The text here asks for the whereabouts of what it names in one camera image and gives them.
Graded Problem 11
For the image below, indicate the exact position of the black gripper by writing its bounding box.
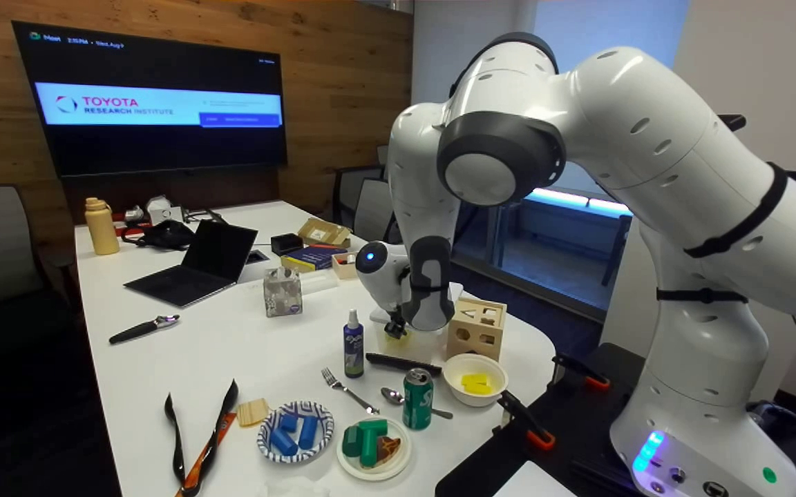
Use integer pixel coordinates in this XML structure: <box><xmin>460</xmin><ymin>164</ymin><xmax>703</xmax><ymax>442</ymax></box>
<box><xmin>381</xmin><ymin>306</ymin><xmax>411</xmax><ymax>343</ymax></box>

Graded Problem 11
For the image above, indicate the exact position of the translucent plastic container lid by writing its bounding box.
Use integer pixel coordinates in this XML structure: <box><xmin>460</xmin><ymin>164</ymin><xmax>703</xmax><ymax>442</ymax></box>
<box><xmin>373</xmin><ymin>318</ymin><xmax>450</xmax><ymax>365</ymax></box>

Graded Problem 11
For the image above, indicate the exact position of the black remote control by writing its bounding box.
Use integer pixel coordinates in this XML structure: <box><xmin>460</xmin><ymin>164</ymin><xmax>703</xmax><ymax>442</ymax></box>
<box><xmin>364</xmin><ymin>351</ymin><xmax>446</xmax><ymax>375</ymax></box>

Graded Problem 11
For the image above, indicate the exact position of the white cutting board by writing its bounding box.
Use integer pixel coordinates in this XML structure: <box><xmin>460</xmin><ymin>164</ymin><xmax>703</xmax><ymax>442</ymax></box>
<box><xmin>367</xmin><ymin>315</ymin><xmax>454</xmax><ymax>368</ymax></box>

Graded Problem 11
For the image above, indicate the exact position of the blue labelled glue bottle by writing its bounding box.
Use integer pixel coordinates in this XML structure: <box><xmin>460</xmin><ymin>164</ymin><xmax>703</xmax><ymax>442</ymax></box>
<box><xmin>342</xmin><ymin>308</ymin><xmax>367</xmax><ymax>382</ymax></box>

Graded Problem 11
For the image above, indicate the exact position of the metal spoon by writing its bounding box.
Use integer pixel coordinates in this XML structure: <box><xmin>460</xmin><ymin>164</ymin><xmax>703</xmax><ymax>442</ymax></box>
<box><xmin>380</xmin><ymin>384</ymin><xmax>457</xmax><ymax>422</ymax></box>

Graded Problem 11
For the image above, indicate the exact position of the white bowl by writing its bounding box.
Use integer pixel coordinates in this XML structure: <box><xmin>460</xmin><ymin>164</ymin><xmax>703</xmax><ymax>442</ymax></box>
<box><xmin>440</xmin><ymin>351</ymin><xmax>512</xmax><ymax>408</ymax></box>

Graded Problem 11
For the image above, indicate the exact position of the green soda can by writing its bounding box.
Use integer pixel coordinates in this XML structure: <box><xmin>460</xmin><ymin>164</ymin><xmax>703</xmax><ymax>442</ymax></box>
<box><xmin>400</xmin><ymin>365</ymin><xmax>438</xmax><ymax>433</ymax></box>

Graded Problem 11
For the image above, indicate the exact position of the metal fork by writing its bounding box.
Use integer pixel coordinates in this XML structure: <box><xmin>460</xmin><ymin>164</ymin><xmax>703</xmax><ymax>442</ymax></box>
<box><xmin>317</xmin><ymin>368</ymin><xmax>381</xmax><ymax>418</ymax></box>

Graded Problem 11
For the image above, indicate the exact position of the wooden shape sorter box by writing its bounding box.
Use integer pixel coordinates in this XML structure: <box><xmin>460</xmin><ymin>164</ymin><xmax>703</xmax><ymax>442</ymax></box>
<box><xmin>446</xmin><ymin>295</ymin><xmax>510</xmax><ymax>362</ymax></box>

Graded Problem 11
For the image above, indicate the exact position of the small cardboard tray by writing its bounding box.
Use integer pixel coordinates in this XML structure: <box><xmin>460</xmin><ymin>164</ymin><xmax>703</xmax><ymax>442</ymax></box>
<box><xmin>330</xmin><ymin>248</ymin><xmax>364</xmax><ymax>281</ymax></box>

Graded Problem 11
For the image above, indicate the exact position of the yellow block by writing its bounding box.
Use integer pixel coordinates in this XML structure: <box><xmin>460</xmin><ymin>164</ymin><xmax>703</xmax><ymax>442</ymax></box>
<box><xmin>460</xmin><ymin>371</ymin><xmax>498</xmax><ymax>397</ymax></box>

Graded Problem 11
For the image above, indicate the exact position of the blue and yellow box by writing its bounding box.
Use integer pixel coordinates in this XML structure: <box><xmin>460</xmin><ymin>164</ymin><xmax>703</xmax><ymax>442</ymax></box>
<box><xmin>281</xmin><ymin>246</ymin><xmax>346</xmax><ymax>274</ymax></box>

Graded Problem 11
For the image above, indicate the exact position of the green cylinder block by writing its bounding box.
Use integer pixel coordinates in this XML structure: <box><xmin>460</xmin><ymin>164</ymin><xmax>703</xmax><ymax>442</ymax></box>
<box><xmin>356</xmin><ymin>418</ymin><xmax>393</xmax><ymax>469</ymax></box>

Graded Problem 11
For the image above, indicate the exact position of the green rectangular block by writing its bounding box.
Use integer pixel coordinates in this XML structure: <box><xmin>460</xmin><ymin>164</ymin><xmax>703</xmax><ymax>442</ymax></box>
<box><xmin>341</xmin><ymin>422</ymin><xmax>367</xmax><ymax>460</ymax></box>

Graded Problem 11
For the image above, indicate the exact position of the brown orange toy piece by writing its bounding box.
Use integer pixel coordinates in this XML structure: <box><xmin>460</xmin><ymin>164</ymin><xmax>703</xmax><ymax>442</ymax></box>
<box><xmin>377</xmin><ymin>433</ymin><xmax>403</xmax><ymax>463</ymax></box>

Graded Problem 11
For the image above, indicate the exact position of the brown cardboard box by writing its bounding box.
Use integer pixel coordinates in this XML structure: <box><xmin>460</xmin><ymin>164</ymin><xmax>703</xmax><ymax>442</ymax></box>
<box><xmin>295</xmin><ymin>216</ymin><xmax>355</xmax><ymax>250</ymax></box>

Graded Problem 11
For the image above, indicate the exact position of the small black box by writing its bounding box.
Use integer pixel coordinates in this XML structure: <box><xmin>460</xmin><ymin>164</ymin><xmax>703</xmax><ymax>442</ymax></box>
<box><xmin>269</xmin><ymin>233</ymin><xmax>308</xmax><ymax>256</ymax></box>

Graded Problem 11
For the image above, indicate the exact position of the small white plate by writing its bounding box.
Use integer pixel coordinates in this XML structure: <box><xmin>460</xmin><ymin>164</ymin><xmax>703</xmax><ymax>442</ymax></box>
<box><xmin>335</xmin><ymin>418</ymin><xmax>416</xmax><ymax>484</ymax></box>

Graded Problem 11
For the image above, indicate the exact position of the dark office chair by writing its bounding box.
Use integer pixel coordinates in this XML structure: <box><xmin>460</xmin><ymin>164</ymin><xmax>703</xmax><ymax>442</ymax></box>
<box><xmin>333</xmin><ymin>164</ymin><xmax>387</xmax><ymax>228</ymax></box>

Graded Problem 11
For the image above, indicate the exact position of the black orange clamp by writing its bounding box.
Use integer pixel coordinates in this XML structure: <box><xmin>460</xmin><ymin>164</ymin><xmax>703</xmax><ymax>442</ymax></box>
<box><xmin>554</xmin><ymin>354</ymin><xmax>613</xmax><ymax>395</ymax></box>
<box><xmin>494</xmin><ymin>386</ymin><xmax>559</xmax><ymax>452</ymax></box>

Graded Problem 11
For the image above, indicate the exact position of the tan wooden block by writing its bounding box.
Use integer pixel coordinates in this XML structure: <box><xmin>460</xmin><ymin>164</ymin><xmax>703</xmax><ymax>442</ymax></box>
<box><xmin>236</xmin><ymin>395</ymin><xmax>273</xmax><ymax>431</ymax></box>

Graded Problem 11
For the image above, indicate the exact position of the blue patterned paper plate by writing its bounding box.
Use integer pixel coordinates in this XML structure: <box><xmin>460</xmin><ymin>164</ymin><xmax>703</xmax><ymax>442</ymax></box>
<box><xmin>254</xmin><ymin>397</ymin><xmax>337</xmax><ymax>466</ymax></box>

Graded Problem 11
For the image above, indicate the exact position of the black mounting board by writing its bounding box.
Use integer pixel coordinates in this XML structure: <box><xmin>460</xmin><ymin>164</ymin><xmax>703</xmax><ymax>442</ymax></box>
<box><xmin>435</xmin><ymin>343</ymin><xmax>659</xmax><ymax>497</ymax></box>

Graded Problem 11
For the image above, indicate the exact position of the black laptop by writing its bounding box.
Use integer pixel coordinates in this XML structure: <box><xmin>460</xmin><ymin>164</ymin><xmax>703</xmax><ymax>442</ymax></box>
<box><xmin>121</xmin><ymin>219</ymin><xmax>259</xmax><ymax>308</ymax></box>

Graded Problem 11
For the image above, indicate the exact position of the black pouch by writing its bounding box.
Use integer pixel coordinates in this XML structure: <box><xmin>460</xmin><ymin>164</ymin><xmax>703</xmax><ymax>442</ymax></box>
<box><xmin>132</xmin><ymin>219</ymin><xmax>200</xmax><ymax>250</ymax></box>

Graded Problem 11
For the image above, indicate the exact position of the black marker pen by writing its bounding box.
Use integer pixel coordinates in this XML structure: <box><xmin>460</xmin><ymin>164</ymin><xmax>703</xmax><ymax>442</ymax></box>
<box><xmin>105</xmin><ymin>311</ymin><xmax>183</xmax><ymax>347</ymax></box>

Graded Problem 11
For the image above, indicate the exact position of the white device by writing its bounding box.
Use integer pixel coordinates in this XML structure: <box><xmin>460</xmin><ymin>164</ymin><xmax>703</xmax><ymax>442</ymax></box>
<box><xmin>145</xmin><ymin>192</ymin><xmax>189</xmax><ymax>228</ymax></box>

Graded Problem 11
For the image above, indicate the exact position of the tan yellow bottle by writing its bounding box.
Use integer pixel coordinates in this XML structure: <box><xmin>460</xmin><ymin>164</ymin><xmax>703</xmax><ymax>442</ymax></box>
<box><xmin>82</xmin><ymin>192</ymin><xmax>121</xmax><ymax>256</ymax></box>

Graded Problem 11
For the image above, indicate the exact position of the wall television screen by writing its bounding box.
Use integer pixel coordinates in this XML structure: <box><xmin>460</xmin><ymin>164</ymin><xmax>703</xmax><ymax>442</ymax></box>
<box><xmin>12</xmin><ymin>20</ymin><xmax>290</xmax><ymax>179</ymax></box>

